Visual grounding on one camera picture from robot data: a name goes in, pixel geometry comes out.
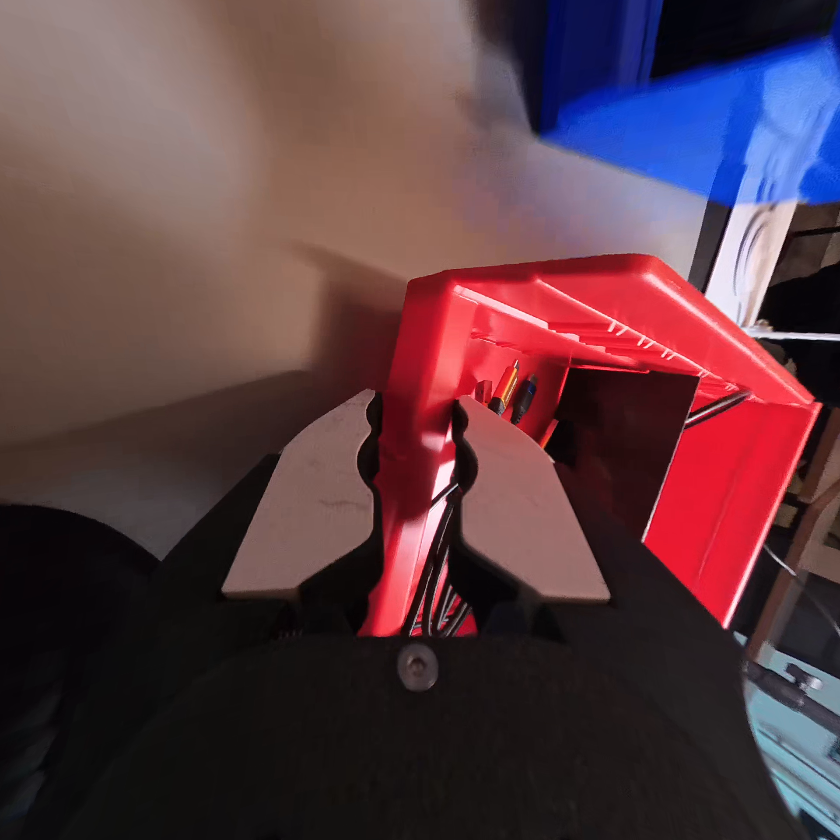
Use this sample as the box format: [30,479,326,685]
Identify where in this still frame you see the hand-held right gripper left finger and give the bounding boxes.
[222,388,383,602]

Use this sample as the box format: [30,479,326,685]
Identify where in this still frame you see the dark cloth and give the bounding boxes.
[0,502,161,840]

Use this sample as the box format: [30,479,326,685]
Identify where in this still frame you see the black cable blue plug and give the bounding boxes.
[511,374,540,426]

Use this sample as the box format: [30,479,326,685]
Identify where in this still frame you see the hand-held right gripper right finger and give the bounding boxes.
[451,395,611,605]

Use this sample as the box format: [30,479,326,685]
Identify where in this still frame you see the blue plastic bin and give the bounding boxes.
[525,0,840,207]

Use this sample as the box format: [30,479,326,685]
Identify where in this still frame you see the black bin divider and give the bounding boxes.
[548,367,702,542]

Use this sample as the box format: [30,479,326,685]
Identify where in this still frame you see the red plastic bin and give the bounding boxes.
[357,252,823,639]

